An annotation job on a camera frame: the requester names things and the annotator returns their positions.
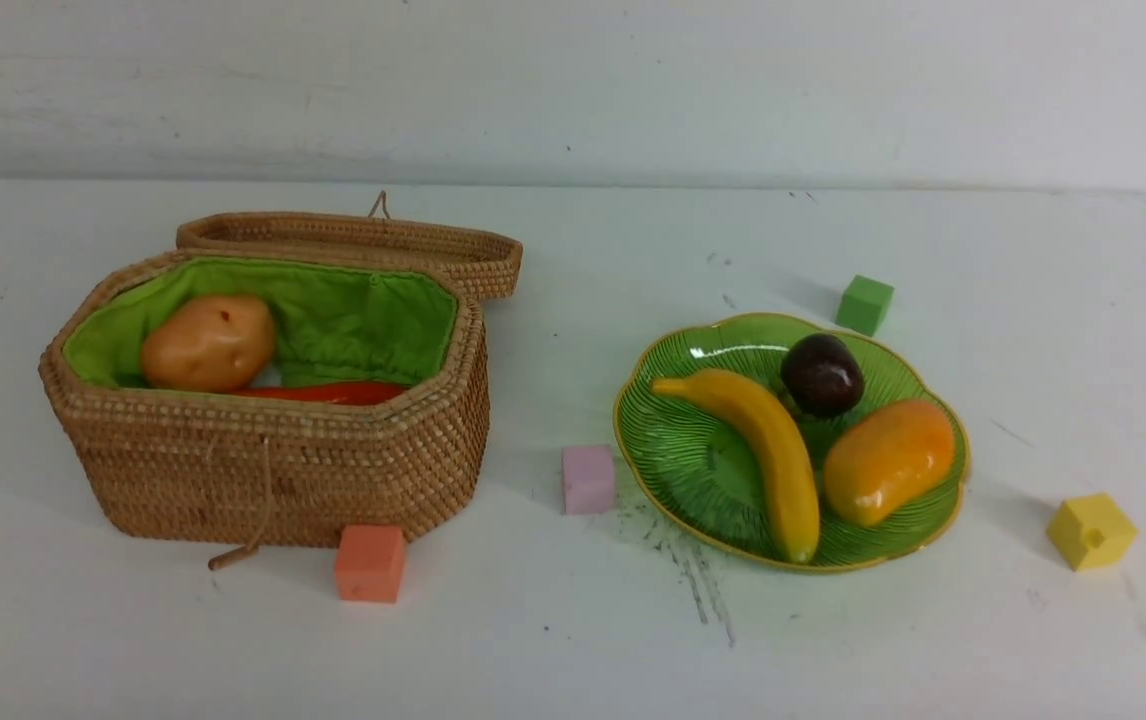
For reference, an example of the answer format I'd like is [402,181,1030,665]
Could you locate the orange plastic mango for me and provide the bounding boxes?
[823,398,957,527]

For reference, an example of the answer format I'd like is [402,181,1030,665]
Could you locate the dark purple plastic mangosteen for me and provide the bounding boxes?
[779,332,865,418]

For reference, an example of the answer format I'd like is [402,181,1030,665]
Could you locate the orange plastic carrot green leaves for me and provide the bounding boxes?
[225,381,409,407]

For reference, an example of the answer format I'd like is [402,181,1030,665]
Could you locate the woven wicker basket green lining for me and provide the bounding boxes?
[38,250,490,568]

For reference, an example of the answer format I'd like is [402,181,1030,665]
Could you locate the green foam cube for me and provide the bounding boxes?
[834,274,896,337]

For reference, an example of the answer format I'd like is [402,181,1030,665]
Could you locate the green glass leaf plate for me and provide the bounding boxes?
[613,313,972,576]

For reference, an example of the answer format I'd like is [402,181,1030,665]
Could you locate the yellow plastic banana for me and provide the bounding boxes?
[650,368,821,565]

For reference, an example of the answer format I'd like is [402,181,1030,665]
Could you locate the woven wicker basket lid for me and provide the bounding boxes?
[176,191,523,300]

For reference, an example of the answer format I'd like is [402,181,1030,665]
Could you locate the brown plastic potato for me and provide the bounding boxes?
[140,294,276,393]

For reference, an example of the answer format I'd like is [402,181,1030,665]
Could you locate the yellow foam cube with hole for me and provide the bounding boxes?
[1045,493,1137,571]

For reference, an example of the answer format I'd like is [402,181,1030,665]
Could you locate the pink foam cube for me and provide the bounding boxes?
[562,445,617,515]

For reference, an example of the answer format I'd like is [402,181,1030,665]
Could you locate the orange foam cube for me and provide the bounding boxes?
[332,525,407,603]

